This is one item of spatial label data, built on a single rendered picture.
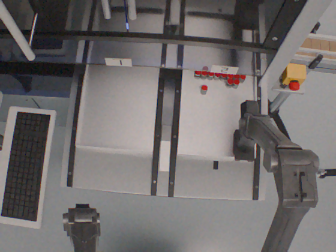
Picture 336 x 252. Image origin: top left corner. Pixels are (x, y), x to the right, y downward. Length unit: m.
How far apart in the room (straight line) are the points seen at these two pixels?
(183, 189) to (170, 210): 0.88
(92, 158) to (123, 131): 0.14
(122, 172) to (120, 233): 0.91
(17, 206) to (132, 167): 0.45
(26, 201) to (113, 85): 0.53
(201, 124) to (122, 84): 0.30
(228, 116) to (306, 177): 0.72
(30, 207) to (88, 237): 0.68
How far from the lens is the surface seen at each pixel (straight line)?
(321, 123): 2.61
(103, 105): 1.54
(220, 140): 1.51
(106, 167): 1.49
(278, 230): 0.91
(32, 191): 1.59
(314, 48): 1.67
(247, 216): 2.39
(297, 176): 0.87
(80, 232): 0.95
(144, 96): 1.54
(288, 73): 1.47
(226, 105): 1.55
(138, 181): 1.47
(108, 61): 1.44
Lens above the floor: 2.34
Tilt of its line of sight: 75 degrees down
